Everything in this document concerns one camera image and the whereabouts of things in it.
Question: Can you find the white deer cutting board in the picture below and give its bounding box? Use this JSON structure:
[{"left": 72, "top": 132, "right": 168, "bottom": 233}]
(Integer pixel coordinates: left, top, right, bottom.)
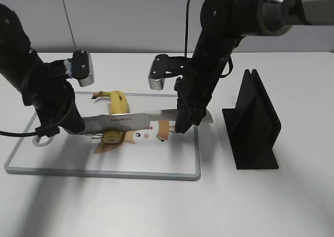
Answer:
[{"left": 3, "top": 91, "right": 201, "bottom": 182}]

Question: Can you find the cleaver knife with cream handle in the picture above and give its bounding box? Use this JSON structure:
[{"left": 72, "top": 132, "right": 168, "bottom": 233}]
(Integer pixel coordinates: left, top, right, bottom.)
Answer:
[{"left": 81, "top": 109, "right": 214, "bottom": 135}]

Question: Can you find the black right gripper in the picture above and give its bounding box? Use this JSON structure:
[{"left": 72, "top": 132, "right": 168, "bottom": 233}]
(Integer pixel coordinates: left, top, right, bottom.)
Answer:
[{"left": 174, "top": 62, "right": 224, "bottom": 134}]

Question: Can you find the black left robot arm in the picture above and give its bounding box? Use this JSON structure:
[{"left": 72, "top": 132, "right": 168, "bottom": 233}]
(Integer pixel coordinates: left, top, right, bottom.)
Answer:
[{"left": 1, "top": 5, "right": 85, "bottom": 137}]

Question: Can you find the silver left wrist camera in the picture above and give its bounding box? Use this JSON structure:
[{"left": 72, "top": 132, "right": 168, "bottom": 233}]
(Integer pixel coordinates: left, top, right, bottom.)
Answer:
[{"left": 50, "top": 50, "right": 94, "bottom": 87}]

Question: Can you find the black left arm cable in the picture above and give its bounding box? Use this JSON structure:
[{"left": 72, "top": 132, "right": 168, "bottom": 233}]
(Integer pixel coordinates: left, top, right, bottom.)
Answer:
[{"left": 0, "top": 90, "right": 76, "bottom": 145}]

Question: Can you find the black knife stand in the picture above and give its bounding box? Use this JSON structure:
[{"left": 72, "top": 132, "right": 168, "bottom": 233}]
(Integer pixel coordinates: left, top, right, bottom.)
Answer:
[{"left": 222, "top": 69, "right": 281, "bottom": 170}]

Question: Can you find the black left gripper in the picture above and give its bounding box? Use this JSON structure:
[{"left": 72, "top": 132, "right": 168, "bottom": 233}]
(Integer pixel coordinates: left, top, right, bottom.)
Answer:
[{"left": 21, "top": 72, "right": 85, "bottom": 135}]

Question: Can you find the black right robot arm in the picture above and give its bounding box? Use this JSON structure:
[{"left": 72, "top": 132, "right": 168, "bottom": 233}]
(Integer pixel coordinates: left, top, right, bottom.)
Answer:
[{"left": 174, "top": 0, "right": 333, "bottom": 133}]

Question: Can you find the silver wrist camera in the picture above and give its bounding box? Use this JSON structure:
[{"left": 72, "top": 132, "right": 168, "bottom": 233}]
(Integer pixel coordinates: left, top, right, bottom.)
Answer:
[
  {"left": 50, "top": 50, "right": 94, "bottom": 87},
  {"left": 148, "top": 54, "right": 188, "bottom": 91}
]

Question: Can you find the yellow banana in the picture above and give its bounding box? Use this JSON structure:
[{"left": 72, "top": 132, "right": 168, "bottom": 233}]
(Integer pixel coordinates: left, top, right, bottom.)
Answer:
[{"left": 91, "top": 90, "right": 129, "bottom": 145}]

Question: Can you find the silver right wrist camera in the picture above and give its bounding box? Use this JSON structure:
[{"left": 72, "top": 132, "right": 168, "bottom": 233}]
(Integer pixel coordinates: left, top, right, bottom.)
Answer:
[{"left": 148, "top": 54, "right": 188, "bottom": 91}]

